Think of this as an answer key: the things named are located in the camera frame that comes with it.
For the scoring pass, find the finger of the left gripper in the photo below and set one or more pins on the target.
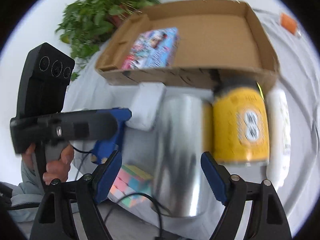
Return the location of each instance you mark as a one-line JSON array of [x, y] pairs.
[[104, 148]]

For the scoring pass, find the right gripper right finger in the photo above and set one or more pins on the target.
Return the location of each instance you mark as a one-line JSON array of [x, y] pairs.
[[267, 219]]

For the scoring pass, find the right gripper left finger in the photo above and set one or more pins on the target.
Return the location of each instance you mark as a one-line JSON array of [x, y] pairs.
[[54, 218]]

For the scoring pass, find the pastel rubik's cube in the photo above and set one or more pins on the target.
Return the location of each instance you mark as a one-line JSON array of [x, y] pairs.
[[130, 179]]

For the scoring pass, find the white handheld fan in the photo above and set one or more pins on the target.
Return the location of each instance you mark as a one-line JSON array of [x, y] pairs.
[[145, 105]]

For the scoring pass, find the white spray bottle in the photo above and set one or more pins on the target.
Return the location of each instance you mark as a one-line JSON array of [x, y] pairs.
[[280, 137]]

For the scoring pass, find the silver metal tin can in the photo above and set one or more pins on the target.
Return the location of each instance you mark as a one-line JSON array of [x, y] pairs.
[[184, 132]]

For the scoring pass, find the yellow label jar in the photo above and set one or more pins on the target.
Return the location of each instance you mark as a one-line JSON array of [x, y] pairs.
[[240, 125]]

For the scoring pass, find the colourful blue toy box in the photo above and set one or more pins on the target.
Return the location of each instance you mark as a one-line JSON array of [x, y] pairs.
[[153, 49]]

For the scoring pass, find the grey left sleeve forearm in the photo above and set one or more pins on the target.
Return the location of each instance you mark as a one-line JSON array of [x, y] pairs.
[[26, 197]]

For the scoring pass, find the person's left hand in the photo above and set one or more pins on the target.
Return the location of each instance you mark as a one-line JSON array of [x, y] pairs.
[[57, 169]]

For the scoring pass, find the green potted plant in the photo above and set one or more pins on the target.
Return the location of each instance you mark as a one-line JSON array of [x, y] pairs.
[[86, 24]]

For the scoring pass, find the brown cardboard box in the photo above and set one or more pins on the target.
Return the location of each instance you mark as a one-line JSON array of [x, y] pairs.
[[217, 39]]

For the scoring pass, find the orange clear plastic container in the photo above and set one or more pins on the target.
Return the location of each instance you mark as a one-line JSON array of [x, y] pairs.
[[290, 24]]

